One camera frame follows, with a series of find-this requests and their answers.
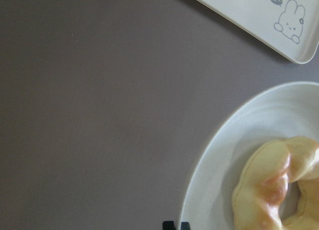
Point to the glazed twisted ring donut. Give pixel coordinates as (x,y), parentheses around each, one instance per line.
(264,181)

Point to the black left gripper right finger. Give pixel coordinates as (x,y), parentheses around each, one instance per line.
(185,226)

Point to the cream rabbit tray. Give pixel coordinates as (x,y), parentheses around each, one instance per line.
(290,27)

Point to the white round plate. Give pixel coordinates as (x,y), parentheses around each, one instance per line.
(287,110)

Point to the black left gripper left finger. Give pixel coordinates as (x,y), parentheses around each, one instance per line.
(168,225)

